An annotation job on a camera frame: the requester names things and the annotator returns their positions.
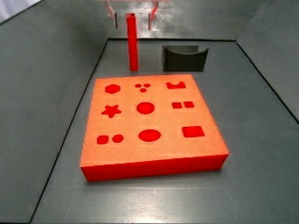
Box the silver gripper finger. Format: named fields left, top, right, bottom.
left=147, top=0, right=159, bottom=31
left=106, top=0, right=118, bottom=30

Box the tall red arch peg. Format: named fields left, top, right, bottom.
left=126, top=13, right=138, bottom=71

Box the red shape sorting board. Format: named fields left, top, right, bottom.
left=79, top=74, right=230, bottom=181

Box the black curved holder bracket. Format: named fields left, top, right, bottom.
left=163, top=45, right=210, bottom=72

